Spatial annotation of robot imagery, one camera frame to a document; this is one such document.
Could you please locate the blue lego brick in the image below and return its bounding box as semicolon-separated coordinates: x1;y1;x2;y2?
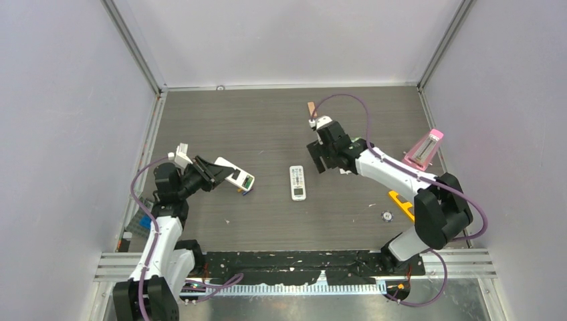
138;215;152;230

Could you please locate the grey lego baseplate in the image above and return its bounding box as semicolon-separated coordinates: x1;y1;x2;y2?
124;198;150;239

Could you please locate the yellow triangle frame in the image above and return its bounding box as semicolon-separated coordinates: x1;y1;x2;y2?
388;191;415;223

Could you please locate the large white remote control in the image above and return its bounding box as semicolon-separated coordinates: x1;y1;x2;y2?
214;157;255;191

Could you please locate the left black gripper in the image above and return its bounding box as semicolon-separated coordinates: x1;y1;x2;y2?
177;156;233;199

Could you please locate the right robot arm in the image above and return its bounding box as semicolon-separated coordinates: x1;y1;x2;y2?
307;116;473;275

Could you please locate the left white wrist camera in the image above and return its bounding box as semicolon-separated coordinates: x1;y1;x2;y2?
167;143;193;170

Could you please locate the small white remote control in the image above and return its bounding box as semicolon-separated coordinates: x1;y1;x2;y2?
289;165;306;201

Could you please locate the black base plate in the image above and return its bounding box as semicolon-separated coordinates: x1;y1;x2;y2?
204;250;425;286

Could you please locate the pink metronome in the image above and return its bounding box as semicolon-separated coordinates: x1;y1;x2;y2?
402;128;444;171

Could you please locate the small round poker chip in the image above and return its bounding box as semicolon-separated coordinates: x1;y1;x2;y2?
381;211;393;222

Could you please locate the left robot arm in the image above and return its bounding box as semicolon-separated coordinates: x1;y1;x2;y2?
112;156;235;320

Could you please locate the wooden block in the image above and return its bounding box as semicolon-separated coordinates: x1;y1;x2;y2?
307;102;317;119

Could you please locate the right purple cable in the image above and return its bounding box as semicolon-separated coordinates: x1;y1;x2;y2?
310;93;489;308

